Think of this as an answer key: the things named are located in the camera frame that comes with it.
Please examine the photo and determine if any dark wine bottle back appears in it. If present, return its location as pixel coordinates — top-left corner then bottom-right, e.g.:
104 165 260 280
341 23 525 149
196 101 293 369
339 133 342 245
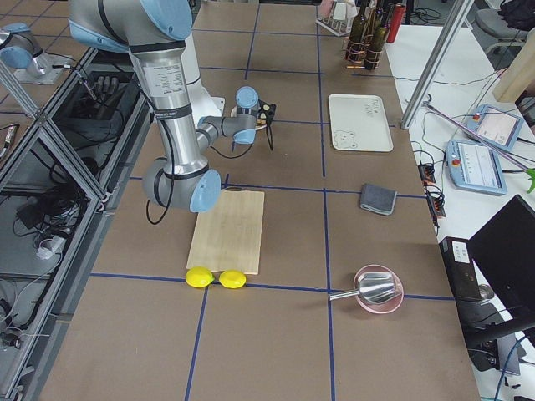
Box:
379 0 396 29

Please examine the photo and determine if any wooden cutting board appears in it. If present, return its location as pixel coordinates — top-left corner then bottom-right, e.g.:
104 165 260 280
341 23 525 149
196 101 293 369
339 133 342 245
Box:
186 190 265 275

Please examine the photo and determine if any green tipped metal stick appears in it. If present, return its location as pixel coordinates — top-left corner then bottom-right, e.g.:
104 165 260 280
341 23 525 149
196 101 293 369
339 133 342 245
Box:
422 101 534 194

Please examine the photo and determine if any dark wine bottle front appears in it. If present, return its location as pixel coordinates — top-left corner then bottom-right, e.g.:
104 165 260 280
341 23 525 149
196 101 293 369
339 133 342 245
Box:
346 0 369 63

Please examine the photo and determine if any dark wine bottle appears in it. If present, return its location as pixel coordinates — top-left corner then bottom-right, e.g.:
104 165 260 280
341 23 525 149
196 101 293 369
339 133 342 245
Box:
379 0 396 29
364 4 389 70
346 0 369 63

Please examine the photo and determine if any cream bear tray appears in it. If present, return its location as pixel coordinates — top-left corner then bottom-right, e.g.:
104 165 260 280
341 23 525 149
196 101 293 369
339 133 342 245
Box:
328 94 394 153

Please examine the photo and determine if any blue teach pendant far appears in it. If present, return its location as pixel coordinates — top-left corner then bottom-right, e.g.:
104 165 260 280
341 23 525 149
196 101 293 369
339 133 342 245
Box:
466 104 523 151

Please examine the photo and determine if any dark wine bottle middle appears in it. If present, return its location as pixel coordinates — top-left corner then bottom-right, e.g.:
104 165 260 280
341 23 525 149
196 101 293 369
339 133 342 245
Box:
364 4 389 70

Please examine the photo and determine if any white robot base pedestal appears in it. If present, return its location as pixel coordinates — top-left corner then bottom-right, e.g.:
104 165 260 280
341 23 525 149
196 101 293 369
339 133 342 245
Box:
183 0 227 122

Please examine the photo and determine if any pink cup large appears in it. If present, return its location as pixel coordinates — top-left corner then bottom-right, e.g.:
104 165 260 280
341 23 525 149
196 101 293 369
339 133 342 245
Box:
318 0 334 18

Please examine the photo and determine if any metal scoop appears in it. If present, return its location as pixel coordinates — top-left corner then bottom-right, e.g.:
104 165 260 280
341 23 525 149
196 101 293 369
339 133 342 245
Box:
329 272 400 304

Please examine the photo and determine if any aluminium frame post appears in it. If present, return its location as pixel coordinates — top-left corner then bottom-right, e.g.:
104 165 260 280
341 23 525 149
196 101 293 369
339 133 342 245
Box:
400 0 475 129

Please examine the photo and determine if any blue teach pendant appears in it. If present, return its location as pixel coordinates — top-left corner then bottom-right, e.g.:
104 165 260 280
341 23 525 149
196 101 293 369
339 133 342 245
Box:
466 104 523 151
446 140 507 196

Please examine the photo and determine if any white round plate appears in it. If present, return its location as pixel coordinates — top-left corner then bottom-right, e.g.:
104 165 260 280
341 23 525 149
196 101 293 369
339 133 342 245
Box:
230 104 271 131

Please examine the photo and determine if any grey folded cloth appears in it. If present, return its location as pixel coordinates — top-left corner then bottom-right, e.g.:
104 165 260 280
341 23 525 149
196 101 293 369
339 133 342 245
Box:
359 183 398 216

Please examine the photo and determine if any black monitor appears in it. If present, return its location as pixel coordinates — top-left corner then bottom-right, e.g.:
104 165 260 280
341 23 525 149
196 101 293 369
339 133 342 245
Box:
466 195 534 347

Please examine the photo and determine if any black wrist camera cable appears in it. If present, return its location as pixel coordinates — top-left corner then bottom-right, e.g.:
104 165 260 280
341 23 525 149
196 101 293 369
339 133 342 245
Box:
145 104 277 225

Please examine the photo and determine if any red cylinder bottle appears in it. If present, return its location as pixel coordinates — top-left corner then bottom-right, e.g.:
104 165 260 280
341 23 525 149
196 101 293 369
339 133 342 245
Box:
386 3 406 43

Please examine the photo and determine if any copper wire bottle rack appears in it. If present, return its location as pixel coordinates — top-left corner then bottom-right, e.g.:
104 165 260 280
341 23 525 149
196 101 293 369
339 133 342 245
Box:
344 35 383 70

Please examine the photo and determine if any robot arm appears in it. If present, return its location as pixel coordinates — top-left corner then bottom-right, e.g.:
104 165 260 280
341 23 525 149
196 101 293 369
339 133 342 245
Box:
1 23 71 84
69 1 267 212

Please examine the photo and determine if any yellow lemon half right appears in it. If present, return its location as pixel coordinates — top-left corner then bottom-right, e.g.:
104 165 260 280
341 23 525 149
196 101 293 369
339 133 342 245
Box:
219 270 247 289

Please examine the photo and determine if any pink bowl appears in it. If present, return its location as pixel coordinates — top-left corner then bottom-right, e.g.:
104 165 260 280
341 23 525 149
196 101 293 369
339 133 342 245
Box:
354 265 405 314

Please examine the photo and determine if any blue teach pendant near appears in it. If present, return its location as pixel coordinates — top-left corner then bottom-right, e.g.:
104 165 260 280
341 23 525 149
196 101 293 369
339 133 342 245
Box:
446 140 507 196

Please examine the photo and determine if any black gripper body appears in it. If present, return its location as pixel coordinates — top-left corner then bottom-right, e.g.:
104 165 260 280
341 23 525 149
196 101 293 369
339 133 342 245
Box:
257 100 277 125

